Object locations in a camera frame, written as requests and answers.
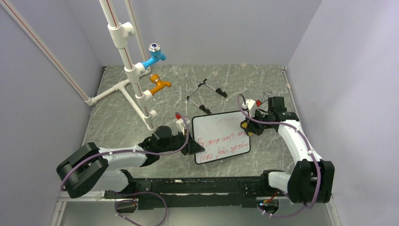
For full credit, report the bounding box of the white PVC pipe frame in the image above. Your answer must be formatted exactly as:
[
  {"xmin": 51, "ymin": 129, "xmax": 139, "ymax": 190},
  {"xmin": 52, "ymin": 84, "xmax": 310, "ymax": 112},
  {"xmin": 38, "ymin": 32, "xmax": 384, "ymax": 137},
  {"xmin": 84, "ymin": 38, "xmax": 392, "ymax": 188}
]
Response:
[{"xmin": 85, "ymin": 0, "xmax": 159, "ymax": 132}]

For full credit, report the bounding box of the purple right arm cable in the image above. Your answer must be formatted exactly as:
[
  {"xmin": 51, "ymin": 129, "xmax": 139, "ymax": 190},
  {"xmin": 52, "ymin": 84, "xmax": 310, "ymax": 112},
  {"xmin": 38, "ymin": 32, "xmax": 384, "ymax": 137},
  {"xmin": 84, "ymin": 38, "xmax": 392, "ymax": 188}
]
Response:
[{"xmin": 237, "ymin": 93, "xmax": 322, "ymax": 218}]

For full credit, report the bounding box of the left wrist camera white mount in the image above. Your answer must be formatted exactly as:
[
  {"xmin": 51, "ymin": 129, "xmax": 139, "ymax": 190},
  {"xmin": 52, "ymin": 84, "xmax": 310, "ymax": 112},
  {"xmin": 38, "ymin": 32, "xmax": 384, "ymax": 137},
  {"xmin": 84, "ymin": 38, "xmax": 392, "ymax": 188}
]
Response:
[{"xmin": 175, "ymin": 114, "xmax": 187, "ymax": 135}]

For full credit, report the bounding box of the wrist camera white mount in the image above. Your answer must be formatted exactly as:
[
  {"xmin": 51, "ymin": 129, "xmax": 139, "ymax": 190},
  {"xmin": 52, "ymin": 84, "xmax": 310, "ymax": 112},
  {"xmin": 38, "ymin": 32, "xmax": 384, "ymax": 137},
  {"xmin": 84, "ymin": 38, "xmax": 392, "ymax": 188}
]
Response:
[
  {"xmin": 175, "ymin": 114, "xmax": 187, "ymax": 135},
  {"xmin": 242, "ymin": 99, "xmax": 257, "ymax": 117}
]

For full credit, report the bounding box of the small black-framed whiteboard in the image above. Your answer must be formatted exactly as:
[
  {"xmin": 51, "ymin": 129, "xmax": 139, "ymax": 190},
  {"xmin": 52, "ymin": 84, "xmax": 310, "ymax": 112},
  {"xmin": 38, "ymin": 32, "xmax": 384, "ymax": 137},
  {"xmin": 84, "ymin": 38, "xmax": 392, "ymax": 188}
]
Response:
[{"xmin": 192, "ymin": 111, "xmax": 251, "ymax": 165}]

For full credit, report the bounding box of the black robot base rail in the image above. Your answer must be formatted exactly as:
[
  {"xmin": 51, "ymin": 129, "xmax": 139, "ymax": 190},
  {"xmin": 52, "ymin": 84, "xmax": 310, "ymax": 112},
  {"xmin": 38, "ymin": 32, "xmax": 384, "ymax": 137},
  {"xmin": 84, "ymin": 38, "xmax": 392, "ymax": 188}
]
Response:
[{"xmin": 104, "ymin": 176, "xmax": 282, "ymax": 210}]

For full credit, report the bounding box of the blue faucet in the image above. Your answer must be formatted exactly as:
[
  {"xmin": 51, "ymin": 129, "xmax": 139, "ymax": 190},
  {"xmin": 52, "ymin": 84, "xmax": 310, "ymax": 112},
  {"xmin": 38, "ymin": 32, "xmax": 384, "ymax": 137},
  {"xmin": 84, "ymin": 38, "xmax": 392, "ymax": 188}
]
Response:
[{"xmin": 142, "ymin": 42, "xmax": 166, "ymax": 70}]

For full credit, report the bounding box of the black wire whiteboard stand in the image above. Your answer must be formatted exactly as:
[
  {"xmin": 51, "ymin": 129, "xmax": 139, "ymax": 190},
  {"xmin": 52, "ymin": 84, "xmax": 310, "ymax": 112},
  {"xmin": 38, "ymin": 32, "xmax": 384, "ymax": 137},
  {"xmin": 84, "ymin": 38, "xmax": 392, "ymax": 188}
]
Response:
[{"xmin": 186, "ymin": 73, "xmax": 228, "ymax": 114}]

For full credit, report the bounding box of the aluminium extrusion frame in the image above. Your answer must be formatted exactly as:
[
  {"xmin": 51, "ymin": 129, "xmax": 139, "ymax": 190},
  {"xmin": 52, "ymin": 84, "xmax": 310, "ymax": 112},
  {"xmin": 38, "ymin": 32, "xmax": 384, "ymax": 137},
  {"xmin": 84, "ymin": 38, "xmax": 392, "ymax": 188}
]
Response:
[{"xmin": 49, "ymin": 178, "xmax": 340, "ymax": 226}]

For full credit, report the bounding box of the orange faucet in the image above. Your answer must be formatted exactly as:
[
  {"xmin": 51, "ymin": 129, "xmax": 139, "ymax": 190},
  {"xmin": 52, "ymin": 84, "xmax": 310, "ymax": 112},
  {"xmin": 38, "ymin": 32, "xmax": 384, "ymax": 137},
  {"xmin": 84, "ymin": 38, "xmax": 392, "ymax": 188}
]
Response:
[{"xmin": 150, "ymin": 73, "xmax": 172, "ymax": 96}]

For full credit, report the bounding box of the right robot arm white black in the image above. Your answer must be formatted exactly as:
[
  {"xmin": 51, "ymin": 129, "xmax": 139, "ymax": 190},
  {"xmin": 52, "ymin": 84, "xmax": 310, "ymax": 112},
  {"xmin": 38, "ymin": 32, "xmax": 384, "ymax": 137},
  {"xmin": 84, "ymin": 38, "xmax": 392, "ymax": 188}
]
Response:
[{"xmin": 237, "ymin": 95, "xmax": 335, "ymax": 207}]

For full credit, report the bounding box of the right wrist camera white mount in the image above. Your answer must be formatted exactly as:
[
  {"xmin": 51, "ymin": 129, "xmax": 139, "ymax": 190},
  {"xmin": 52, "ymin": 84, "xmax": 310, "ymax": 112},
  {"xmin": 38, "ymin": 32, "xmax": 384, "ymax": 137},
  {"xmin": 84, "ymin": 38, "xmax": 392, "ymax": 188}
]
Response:
[{"xmin": 242, "ymin": 99, "xmax": 257, "ymax": 117}]

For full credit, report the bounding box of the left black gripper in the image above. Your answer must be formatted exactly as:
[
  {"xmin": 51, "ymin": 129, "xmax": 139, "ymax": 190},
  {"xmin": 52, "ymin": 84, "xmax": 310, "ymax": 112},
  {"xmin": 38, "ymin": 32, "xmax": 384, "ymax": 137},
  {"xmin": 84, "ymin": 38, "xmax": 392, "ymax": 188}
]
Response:
[{"xmin": 159, "ymin": 129, "xmax": 205, "ymax": 155}]

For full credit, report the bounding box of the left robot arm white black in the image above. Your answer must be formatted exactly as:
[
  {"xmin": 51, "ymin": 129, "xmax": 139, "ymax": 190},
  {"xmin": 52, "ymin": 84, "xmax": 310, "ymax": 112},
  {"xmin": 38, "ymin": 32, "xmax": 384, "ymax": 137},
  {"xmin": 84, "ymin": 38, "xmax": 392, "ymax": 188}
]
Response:
[{"xmin": 56, "ymin": 126, "xmax": 205, "ymax": 198}]

